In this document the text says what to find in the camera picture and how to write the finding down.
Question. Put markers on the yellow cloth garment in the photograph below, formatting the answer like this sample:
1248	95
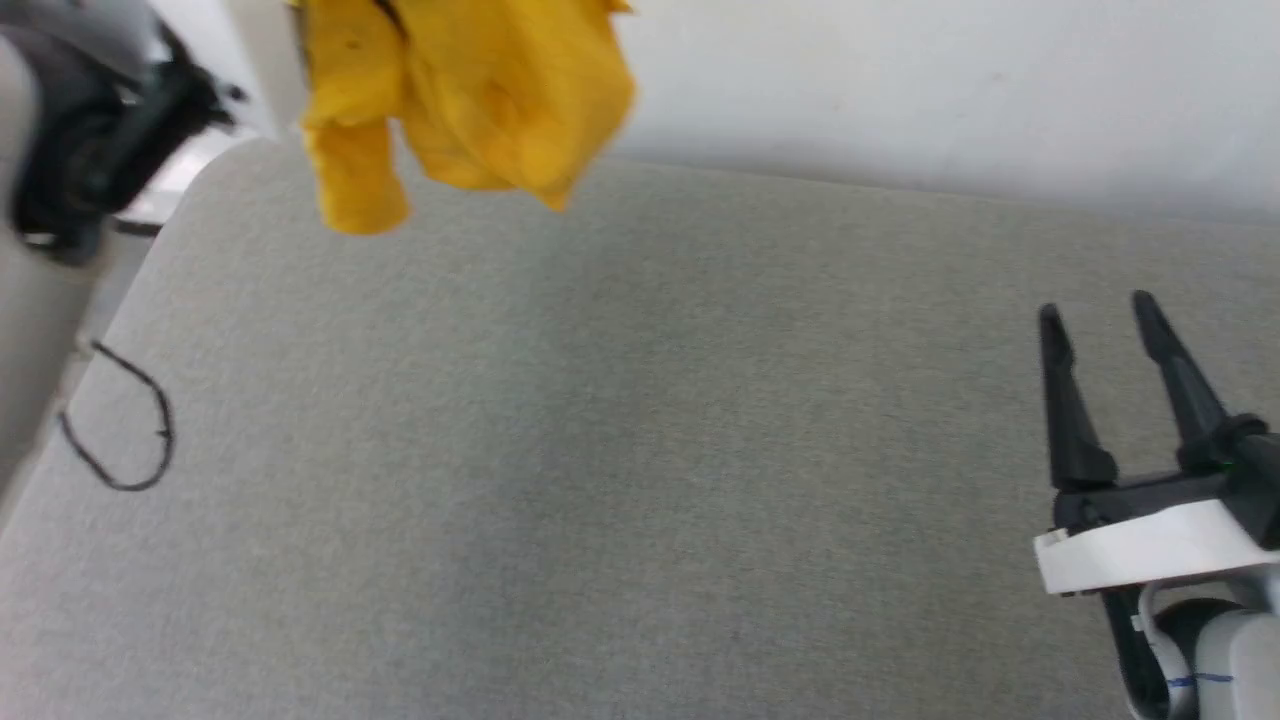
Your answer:
480	90

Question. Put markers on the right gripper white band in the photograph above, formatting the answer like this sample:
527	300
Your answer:
1140	545

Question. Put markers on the grey fabric sofa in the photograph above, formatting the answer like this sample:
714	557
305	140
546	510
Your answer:
640	450

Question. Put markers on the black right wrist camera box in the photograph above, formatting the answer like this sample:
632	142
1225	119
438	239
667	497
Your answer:
1262	490

